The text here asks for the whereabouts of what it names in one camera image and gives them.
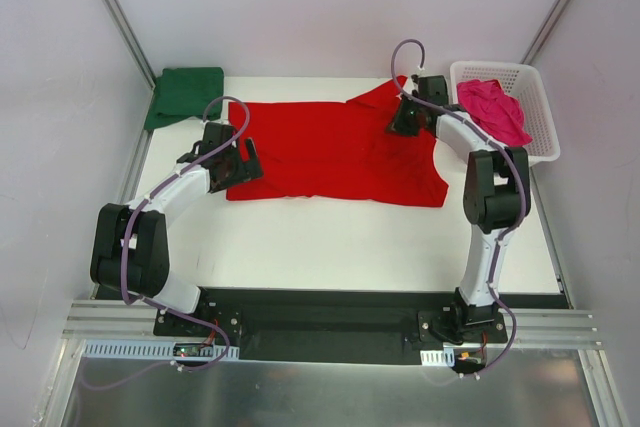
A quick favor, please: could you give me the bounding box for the red t shirt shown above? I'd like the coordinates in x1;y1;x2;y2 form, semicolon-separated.
226;80;448;208

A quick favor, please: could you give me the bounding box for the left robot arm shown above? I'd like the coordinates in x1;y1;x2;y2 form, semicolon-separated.
90;122;263;336

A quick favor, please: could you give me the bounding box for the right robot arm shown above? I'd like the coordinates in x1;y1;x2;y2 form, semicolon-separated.
387;74;531;345

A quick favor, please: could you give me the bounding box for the pink t shirt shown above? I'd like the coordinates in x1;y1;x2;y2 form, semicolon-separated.
457;79;532;147

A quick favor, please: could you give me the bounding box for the folded green t shirt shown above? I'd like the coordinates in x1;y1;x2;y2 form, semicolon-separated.
144;67;224;131

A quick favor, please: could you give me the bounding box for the white plastic basket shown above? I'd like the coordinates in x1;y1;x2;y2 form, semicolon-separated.
449;61;561;166

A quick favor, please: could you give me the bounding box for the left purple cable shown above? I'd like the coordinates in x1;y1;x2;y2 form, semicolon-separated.
79;94;252;391

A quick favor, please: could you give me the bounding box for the purple cable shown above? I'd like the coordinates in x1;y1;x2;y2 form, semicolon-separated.
79;94;252;391
389;38;531;381

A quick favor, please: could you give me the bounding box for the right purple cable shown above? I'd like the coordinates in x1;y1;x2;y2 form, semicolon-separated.
389;38;531;381

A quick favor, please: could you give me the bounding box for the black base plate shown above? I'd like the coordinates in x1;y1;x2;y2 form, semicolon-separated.
94;284;573;363

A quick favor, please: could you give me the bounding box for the left white cable duct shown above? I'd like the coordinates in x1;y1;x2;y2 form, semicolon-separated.
84;340;240;362

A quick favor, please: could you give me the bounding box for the white cable duct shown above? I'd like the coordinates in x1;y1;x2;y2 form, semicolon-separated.
84;340;240;362
420;348;455;368

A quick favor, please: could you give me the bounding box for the aluminium frame rail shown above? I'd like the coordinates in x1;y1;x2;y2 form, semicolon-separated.
62;298;161;338

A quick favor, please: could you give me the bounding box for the right white cable duct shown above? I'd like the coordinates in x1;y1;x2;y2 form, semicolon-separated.
420;348;455;368

